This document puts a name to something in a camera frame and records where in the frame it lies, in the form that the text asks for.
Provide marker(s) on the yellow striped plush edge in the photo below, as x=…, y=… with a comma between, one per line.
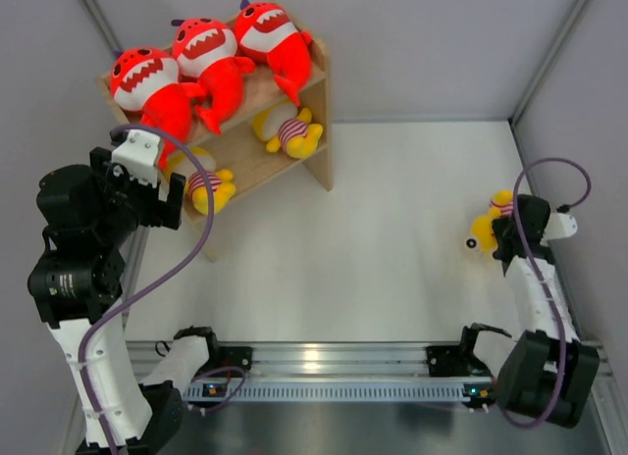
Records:
x=481, y=237

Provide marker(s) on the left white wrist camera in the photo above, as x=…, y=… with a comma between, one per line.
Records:
x=138, y=153

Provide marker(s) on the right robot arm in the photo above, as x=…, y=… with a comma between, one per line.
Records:
x=549, y=367

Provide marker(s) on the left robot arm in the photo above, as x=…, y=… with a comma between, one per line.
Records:
x=90, y=211

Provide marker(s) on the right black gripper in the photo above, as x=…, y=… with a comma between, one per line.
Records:
x=498, y=227

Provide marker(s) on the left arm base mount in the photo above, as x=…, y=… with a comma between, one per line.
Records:
x=223, y=361

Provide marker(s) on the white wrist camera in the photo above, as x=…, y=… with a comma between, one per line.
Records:
x=138, y=153
x=560, y=225

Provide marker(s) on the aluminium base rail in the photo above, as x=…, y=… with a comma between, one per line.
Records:
x=331, y=360

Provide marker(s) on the grey slotted cable duct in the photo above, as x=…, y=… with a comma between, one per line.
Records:
x=346, y=391

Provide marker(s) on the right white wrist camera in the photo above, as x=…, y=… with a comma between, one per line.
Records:
x=560, y=225

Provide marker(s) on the red shark plush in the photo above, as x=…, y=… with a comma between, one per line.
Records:
x=147, y=80
x=206, y=52
x=265, y=33

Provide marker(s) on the yellow striped plush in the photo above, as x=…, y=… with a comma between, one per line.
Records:
x=289, y=128
x=216, y=184

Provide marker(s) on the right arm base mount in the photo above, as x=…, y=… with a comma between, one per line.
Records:
x=459, y=359

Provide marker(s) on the wooden two-tier shelf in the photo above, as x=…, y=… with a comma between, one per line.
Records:
x=237, y=148

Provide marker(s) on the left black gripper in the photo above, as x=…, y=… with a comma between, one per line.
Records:
x=160, y=212

